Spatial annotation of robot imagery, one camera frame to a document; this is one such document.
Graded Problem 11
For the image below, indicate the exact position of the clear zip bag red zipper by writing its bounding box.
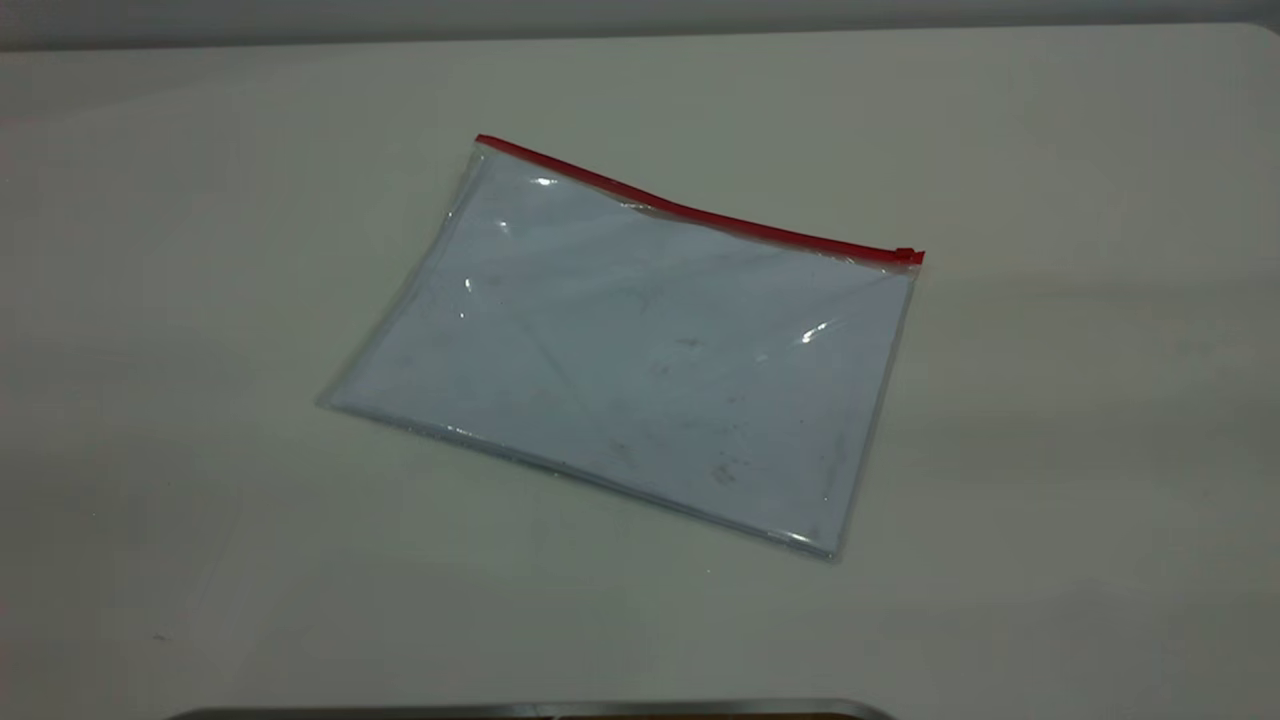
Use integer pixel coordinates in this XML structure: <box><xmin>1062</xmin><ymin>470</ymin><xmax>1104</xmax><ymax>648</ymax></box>
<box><xmin>318</xmin><ymin>133</ymin><xmax>926</xmax><ymax>561</ymax></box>

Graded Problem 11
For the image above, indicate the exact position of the grey metal strip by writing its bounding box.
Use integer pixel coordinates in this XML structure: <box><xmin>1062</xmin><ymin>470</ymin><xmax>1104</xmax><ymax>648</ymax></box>
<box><xmin>165</xmin><ymin>698</ymin><xmax>896</xmax><ymax>720</ymax></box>

